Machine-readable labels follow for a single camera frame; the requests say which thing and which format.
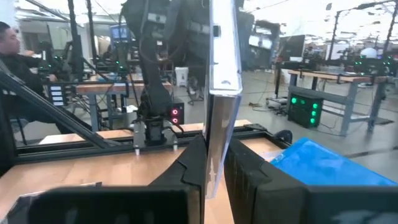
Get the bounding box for blue jewel case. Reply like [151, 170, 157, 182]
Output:
[269, 136, 398, 187]

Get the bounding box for black box red lights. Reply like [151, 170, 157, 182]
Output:
[169, 98, 186, 125]

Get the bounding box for white bin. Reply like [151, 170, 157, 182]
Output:
[174, 67, 190, 88]

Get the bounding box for black box white labels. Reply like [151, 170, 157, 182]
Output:
[46, 82, 68, 108]

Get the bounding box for blue lit monitor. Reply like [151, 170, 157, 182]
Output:
[109, 24, 131, 44]

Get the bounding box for wooden table grey legs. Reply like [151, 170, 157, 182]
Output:
[287, 68, 398, 136]
[74, 79, 174, 131]

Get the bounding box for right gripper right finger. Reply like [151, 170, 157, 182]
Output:
[224, 136, 398, 224]

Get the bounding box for black jewel case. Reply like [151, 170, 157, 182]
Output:
[202, 0, 244, 200]

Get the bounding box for black box green lights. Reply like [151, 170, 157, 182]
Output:
[287, 93, 324, 129]

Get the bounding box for black aluminium table frame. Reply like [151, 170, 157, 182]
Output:
[0, 58, 295, 175]

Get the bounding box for black monitor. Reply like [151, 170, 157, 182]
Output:
[278, 34, 306, 62]

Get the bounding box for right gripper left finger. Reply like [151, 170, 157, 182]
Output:
[29, 135, 208, 224]

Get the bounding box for person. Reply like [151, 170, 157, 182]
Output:
[0, 21, 91, 134]

